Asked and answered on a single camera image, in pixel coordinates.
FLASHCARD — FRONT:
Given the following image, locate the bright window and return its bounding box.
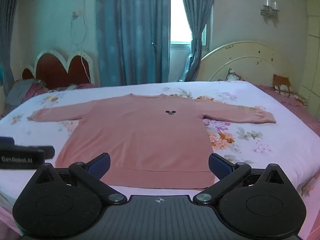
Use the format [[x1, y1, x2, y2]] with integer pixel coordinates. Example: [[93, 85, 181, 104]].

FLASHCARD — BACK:
[[170, 0, 213, 52]]

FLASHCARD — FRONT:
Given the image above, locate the grey-blue side curtain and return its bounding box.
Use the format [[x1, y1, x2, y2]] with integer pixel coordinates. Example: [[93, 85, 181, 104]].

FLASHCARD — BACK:
[[0, 0, 20, 92]]

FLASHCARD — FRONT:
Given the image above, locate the white patterned pillow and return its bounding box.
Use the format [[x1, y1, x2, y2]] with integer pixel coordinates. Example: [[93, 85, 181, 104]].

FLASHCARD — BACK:
[[226, 68, 245, 82]]

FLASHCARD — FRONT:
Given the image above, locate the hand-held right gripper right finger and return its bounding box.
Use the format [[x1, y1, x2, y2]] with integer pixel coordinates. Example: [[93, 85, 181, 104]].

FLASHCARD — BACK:
[[193, 152, 290, 205]]

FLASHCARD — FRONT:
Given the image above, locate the pile of clothes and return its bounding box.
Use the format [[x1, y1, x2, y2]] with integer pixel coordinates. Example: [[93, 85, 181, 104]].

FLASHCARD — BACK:
[[4, 79, 50, 110]]

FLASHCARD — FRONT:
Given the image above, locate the cream round headboard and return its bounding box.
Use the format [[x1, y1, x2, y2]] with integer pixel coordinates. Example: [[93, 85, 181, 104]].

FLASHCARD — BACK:
[[200, 41, 300, 87]]

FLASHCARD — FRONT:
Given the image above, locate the glass wall lamp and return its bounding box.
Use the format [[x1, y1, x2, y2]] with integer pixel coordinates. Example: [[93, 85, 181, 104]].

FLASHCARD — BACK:
[[260, 0, 280, 18]]

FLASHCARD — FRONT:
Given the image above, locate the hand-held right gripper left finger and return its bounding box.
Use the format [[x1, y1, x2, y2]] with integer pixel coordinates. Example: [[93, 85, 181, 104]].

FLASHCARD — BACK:
[[32, 152, 128, 205]]

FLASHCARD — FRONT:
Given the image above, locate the floral white bed sheet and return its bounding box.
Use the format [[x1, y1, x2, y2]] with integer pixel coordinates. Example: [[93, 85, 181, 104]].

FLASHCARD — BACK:
[[0, 81, 320, 240]]

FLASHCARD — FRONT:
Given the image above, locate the orange patterned pillow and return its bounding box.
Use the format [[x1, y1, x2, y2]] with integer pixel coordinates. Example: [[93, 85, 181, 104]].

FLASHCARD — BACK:
[[272, 74, 293, 97]]

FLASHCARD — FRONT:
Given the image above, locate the pink long-sleeved sweater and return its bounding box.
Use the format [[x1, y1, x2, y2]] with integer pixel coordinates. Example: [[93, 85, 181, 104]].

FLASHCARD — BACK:
[[27, 93, 277, 190]]

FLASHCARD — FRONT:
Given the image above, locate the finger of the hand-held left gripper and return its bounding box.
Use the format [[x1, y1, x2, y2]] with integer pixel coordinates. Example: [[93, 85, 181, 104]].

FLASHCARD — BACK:
[[37, 145, 55, 160]]

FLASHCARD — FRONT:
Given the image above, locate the wide blue curtain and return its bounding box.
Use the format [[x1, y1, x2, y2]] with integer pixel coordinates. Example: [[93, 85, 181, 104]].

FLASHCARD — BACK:
[[95, 0, 172, 87]]

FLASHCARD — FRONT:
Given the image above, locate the red scalloped headboard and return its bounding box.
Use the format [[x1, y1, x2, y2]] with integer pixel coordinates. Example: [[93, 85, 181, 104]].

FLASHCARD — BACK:
[[22, 49, 98, 90]]

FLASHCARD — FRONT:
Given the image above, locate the tied blue curtain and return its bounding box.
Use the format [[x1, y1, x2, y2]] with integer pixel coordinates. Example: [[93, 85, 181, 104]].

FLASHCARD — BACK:
[[177, 0, 218, 82]]

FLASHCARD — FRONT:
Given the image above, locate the white hanging cable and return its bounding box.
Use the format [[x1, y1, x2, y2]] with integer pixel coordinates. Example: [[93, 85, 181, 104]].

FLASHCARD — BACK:
[[70, 0, 91, 83]]

